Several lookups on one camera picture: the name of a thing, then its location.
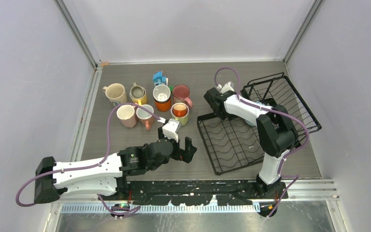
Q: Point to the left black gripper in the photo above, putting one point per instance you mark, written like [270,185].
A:
[185,155]

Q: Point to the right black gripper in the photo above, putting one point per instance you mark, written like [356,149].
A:
[231,117]

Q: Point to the lime green mug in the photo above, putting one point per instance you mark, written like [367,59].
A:
[182,120]

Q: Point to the small orange cup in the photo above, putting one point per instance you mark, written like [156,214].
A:
[179,110]

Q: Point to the black wire dish rack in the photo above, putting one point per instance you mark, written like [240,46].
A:
[232,143]

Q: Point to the orange mug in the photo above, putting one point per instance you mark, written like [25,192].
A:
[163,106]

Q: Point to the salmon pink mug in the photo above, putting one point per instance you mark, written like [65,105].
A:
[146,118]

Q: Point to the yellow mug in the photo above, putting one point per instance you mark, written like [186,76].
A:
[140,101]

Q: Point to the light pink mug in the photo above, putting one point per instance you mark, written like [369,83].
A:
[126,113]

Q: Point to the small beige cup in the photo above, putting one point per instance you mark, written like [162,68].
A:
[137,91]

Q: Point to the cream patterned mug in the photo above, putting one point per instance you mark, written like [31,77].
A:
[115,93]

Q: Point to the light blue faceted mug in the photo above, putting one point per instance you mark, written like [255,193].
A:
[254,114]

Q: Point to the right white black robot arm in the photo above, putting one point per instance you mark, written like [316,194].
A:
[276,131]

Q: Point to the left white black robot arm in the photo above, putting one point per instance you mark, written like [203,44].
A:
[107,178]

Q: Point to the blue white toy house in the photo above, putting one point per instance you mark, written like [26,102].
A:
[159,79]

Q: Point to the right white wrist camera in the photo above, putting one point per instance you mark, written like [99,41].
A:
[229,86]

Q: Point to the aluminium rail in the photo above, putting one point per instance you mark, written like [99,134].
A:
[304,190]

